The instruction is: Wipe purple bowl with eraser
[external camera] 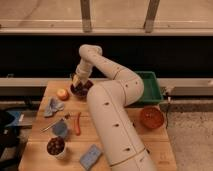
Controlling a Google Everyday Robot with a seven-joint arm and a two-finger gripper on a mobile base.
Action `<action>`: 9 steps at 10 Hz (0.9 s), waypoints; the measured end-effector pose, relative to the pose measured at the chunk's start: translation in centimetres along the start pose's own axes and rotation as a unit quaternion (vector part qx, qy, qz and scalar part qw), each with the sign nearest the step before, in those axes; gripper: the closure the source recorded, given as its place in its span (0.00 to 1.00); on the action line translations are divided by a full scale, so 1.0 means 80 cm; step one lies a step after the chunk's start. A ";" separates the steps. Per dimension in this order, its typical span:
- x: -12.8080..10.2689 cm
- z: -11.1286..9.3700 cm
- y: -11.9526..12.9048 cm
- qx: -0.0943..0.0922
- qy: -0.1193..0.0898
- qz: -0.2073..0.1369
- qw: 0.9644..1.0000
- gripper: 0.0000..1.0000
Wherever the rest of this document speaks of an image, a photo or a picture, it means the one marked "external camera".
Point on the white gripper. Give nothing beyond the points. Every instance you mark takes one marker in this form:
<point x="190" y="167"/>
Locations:
<point x="84" y="70"/>

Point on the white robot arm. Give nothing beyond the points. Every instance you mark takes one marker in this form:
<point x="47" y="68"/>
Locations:
<point x="123" y="148"/>

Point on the orange bowl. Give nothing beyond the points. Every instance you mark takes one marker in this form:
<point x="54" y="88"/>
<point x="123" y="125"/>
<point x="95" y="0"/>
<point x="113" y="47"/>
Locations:
<point x="151" y="117"/>

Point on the apple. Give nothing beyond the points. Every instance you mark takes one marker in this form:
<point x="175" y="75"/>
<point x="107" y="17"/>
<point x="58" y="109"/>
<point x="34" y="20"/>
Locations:
<point x="62" y="94"/>

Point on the crumpled blue cloth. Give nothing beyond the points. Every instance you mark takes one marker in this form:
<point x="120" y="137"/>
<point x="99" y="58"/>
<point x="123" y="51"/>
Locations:
<point x="53" y="106"/>

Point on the orange carrot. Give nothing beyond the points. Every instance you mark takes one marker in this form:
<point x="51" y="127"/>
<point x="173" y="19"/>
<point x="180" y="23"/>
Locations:
<point x="77" y="124"/>

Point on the metal spoon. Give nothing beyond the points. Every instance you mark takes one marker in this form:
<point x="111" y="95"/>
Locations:
<point x="64" y="118"/>

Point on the blue cup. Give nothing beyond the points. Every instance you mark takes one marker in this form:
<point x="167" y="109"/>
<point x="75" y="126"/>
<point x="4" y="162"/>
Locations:
<point x="60" y="129"/>

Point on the green plastic bin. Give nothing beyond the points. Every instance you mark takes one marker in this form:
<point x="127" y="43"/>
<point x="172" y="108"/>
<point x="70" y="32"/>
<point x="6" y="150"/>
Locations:
<point x="152" y="94"/>

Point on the wooden table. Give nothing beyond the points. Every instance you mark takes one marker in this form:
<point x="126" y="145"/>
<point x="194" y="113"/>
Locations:
<point x="36" y="158"/>

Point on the white cup of grapes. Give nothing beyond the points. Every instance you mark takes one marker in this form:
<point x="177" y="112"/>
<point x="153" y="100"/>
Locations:
<point x="56" y="147"/>

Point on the blue sponge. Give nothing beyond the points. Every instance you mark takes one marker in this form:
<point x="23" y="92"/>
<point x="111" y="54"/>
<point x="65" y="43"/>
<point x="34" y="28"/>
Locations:
<point x="90" y="157"/>

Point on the dark equipment at left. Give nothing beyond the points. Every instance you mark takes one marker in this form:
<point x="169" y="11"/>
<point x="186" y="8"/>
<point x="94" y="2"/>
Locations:
<point x="10" y="141"/>

